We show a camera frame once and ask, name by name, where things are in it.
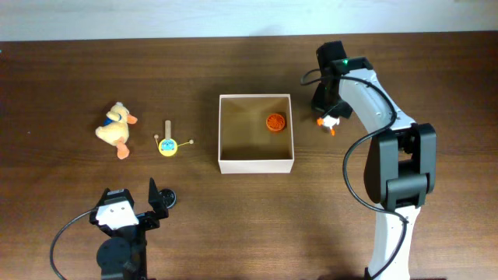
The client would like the orange round disc toy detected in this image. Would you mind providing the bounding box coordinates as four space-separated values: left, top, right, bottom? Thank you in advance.
265 113 286 132

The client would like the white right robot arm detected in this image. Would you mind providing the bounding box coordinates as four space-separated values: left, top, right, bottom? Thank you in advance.
316 58 437 279

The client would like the pink square wooden box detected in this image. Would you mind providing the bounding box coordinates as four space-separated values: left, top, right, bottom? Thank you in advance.
217 94 295 174

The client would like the white duck toy pink hat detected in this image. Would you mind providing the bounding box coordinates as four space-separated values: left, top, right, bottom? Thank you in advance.
317 115 340 136

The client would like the yellow rattle drum toy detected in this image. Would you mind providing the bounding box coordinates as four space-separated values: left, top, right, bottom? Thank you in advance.
153 120 195 157

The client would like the yellow plush duck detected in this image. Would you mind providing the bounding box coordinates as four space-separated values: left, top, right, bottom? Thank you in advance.
95 102 138 159

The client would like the black round disc toy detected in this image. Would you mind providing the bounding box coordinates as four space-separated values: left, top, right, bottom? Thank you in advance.
160 188 177 209

